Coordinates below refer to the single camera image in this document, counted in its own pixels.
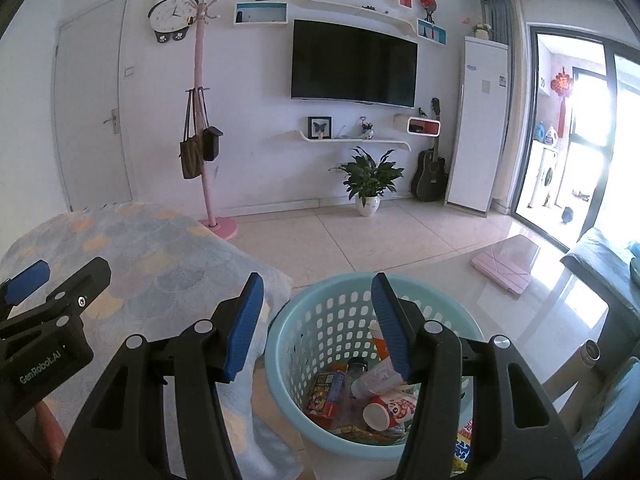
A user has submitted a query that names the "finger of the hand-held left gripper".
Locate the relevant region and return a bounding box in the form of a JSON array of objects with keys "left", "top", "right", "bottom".
[
  {"left": 0, "top": 260, "right": 51, "bottom": 307},
  {"left": 0, "top": 257, "right": 112, "bottom": 342}
]

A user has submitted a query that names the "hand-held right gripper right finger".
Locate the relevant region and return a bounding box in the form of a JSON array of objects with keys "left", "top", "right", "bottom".
[{"left": 371, "top": 272, "right": 584, "bottom": 480}]

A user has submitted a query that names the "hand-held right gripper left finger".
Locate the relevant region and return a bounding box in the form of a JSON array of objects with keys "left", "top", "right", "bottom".
[{"left": 59, "top": 272, "right": 265, "bottom": 480}]

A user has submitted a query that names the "orange paper cup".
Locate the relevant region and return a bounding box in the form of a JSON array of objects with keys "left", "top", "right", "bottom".
[{"left": 370, "top": 324, "right": 397, "bottom": 362}]

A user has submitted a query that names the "white pink tube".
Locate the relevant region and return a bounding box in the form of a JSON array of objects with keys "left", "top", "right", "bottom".
[{"left": 351, "top": 360, "right": 402, "bottom": 399}]

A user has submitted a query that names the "clear plastic bottle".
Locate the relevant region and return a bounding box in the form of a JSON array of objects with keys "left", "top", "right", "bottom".
[{"left": 345, "top": 357, "right": 370, "bottom": 397}]

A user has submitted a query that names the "teal plastic basket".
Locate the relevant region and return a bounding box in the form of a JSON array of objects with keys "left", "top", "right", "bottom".
[{"left": 264, "top": 272, "right": 485, "bottom": 461}]

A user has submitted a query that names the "red paper cup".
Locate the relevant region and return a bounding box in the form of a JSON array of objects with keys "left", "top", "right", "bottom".
[{"left": 362, "top": 391, "right": 419, "bottom": 431}]

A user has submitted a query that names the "red snack box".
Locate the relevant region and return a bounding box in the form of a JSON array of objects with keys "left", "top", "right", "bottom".
[{"left": 306, "top": 371, "right": 347, "bottom": 419}]

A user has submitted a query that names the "person's left forearm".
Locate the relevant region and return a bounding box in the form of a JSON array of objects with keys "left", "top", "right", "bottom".
[{"left": 32, "top": 400, "right": 69, "bottom": 461}]

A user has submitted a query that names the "dark shoulder bag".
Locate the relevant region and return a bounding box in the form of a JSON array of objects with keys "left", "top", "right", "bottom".
[{"left": 201, "top": 87, "right": 224, "bottom": 162}]

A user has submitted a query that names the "printed scale pattern blanket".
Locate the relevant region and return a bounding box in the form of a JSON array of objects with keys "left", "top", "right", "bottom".
[{"left": 0, "top": 202, "right": 294, "bottom": 480}]

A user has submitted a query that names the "pink tablet case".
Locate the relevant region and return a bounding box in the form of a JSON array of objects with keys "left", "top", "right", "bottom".
[{"left": 471, "top": 246, "right": 541, "bottom": 295}]

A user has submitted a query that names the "colourful snack packet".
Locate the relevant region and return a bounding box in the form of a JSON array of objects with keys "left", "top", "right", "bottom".
[{"left": 452, "top": 417, "right": 476, "bottom": 472}]

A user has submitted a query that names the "potted green plant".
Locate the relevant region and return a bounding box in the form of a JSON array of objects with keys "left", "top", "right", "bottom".
[{"left": 330, "top": 146, "right": 405, "bottom": 218}]

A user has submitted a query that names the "black acoustic guitar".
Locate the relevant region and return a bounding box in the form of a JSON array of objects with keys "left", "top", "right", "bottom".
[{"left": 411, "top": 97, "right": 449, "bottom": 203}]

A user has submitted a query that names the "brown tote bag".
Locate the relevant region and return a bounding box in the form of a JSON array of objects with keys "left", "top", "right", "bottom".
[{"left": 180, "top": 89, "right": 205, "bottom": 180}]

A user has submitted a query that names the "white door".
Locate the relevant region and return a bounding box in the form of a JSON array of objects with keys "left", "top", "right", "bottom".
[{"left": 54, "top": 0, "right": 135, "bottom": 213}]

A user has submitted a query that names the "beige thermos flask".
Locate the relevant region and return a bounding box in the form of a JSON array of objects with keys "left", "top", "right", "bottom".
[{"left": 542, "top": 340, "right": 601, "bottom": 402}]

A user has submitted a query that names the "red white box shelf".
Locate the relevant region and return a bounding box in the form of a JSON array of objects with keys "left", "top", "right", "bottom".
[{"left": 407, "top": 116, "right": 441, "bottom": 137}]

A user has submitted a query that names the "grey blue sofa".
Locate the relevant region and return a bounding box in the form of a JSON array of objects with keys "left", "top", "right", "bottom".
[{"left": 560, "top": 227, "right": 640, "bottom": 331}]

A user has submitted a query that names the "white washing machine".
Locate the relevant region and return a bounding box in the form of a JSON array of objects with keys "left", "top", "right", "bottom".
[{"left": 529, "top": 141, "right": 559, "bottom": 207}]

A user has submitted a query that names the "white refrigerator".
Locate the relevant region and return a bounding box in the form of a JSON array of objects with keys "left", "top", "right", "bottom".
[{"left": 446, "top": 36, "right": 510, "bottom": 217}]

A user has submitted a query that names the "blue grey cushion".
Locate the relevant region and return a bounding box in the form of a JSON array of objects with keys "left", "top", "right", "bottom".
[{"left": 574, "top": 357, "right": 640, "bottom": 462}]

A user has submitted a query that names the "grey curtain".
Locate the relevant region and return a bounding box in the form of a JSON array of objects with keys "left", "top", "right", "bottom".
[{"left": 482, "top": 0, "right": 524, "bottom": 211}]

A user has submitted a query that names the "pink coat rack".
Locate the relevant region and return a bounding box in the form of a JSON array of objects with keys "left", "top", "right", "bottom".
[{"left": 184, "top": 0, "right": 240, "bottom": 241}]

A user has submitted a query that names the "black flat television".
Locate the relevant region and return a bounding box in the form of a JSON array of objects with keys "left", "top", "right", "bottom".
[{"left": 291, "top": 19, "right": 419, "bottom": 109}]

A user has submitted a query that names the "balcony glass door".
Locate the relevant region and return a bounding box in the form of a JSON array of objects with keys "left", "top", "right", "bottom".
[{"left": 515, "top": 25, "right": 640, "bottom": 257}]

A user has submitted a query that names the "red knot ornament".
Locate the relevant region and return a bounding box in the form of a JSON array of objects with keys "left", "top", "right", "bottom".
[{"left": 550, "top": 66, "right": 574, "bottom": 139}]

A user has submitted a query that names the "small blue box shelf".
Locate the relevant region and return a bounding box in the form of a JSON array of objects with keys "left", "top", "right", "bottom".
[{"left": 417, "top": 19, "right": 448, "bottom": 45}]

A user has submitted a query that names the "wide blue box shelf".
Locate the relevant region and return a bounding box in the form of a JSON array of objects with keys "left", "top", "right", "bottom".
[{"left": 234, "top": 2, "right": 289, "bottom": 26}]

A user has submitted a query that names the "white low wall shelf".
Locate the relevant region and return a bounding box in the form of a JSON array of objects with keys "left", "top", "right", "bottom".
[{"left": 286, "top": 130, "right": 412, "bottom": 152}]

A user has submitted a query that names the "black picture frame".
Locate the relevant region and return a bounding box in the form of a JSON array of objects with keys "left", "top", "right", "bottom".
[{"left": 307, "top": 116, "right": 333, "bottom": 140}]

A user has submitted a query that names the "panda wall clock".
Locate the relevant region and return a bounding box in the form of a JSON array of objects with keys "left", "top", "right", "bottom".
[{"left": 148, "top": 0, "right": 200, "bottom": 44}]

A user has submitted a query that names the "white wavy wall shelf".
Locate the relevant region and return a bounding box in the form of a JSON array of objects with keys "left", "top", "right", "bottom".
[{"left": 288, "top": 0, "right": 419, "bottom": 37}]

